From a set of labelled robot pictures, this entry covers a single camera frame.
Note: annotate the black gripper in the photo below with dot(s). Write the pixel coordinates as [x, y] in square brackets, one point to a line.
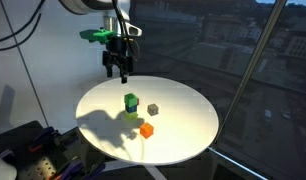
[115, 54]

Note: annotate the green block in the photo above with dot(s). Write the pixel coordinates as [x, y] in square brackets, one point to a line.
[131, 100]

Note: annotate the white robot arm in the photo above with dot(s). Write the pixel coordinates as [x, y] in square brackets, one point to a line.
[116, 33]

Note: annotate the blue block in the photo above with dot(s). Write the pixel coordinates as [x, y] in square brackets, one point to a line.
[131, 108]

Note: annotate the lime yellow-green block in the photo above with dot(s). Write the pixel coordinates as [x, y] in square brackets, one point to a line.
[131, 116]

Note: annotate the grey block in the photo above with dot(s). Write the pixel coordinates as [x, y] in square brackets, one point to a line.
[153, 109]

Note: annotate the orange block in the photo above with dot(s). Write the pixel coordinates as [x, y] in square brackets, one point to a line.
[146, 130]

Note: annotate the round white table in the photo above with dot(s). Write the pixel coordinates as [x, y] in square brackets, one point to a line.
[186, 123]

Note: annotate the black perforated cart with clamps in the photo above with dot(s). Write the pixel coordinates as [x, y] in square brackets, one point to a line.
[31, 152]

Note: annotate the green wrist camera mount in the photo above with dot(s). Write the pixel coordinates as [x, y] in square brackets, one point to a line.
[102, 36]

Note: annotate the metal window frame post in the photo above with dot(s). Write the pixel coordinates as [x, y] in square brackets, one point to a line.
[255, 57]

